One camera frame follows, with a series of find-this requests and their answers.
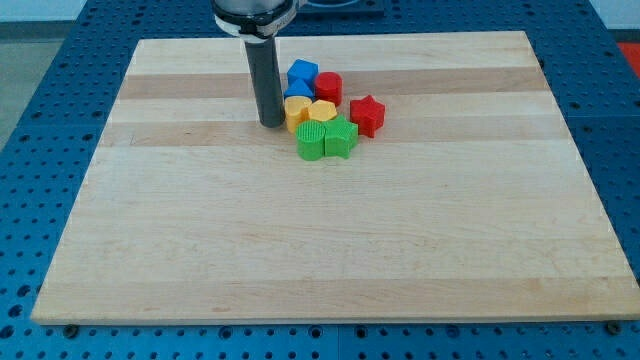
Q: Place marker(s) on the blue triangle block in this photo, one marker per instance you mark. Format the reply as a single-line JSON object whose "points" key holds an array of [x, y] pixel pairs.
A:
{"points": [[299, 88]]}

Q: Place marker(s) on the light wooden board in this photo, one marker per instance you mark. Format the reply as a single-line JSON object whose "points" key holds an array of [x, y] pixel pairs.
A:
{"points": [[471, 203]]}

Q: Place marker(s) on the red cylinder block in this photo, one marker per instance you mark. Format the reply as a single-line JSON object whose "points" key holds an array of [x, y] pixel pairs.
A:
{"points": [[328, 86]]}

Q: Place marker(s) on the yellow heart block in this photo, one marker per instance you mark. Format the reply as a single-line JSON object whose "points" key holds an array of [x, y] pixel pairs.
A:
{"points": [[296, 111]]}

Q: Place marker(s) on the red star block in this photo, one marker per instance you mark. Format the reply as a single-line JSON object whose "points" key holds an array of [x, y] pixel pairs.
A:
{"points": [[369, 114]]}

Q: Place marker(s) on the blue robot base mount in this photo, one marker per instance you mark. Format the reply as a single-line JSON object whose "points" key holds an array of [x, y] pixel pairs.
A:
{"points": [[343, 7]]}

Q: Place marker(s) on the green star block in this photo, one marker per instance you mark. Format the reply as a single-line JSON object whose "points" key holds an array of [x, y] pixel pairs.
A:
{"points": [[341, 137]]}

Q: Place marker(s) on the yellow hexagon block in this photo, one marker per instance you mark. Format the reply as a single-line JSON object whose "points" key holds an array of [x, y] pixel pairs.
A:
{"points": [[322, 110]]}

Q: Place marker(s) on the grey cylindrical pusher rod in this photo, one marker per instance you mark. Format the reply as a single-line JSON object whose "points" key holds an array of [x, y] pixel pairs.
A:
{"points": [[265, 75]]}

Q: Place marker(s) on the green cylinder block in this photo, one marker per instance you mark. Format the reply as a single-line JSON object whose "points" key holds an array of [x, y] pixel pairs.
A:
{"points": [[310, 137]]}

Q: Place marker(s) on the blue cube block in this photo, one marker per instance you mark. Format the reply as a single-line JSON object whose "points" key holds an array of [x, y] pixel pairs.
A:
{"points": [[303, 70]]}

